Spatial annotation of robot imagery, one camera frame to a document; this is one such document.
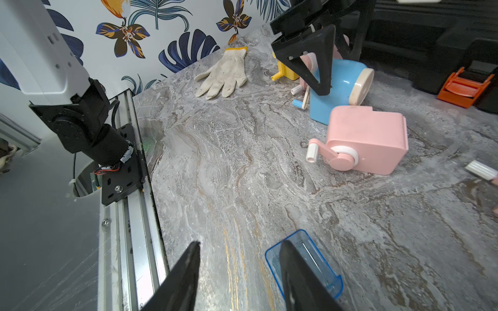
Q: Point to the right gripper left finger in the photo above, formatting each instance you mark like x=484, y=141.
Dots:
x=179, y=290

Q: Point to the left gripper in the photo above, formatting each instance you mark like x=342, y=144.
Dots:
x=296, y=38

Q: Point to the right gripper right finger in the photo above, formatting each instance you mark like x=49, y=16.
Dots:
x=302, y=288

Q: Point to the blue transparent tray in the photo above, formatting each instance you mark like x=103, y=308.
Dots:
x=310, y=253

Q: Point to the yellow pencil sharpener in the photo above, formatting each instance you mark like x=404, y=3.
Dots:
x=284, y=71

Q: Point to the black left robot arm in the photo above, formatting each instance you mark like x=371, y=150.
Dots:
x=70, y=66

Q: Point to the white work glove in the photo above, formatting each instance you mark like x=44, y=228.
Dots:
x=225, y=75

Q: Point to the black plastic tool case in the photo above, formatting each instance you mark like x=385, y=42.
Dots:
x=448, y=48

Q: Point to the aluminium front rail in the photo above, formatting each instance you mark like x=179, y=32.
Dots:
x=132, y=260

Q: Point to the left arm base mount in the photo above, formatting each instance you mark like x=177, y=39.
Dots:
x=118, y=148

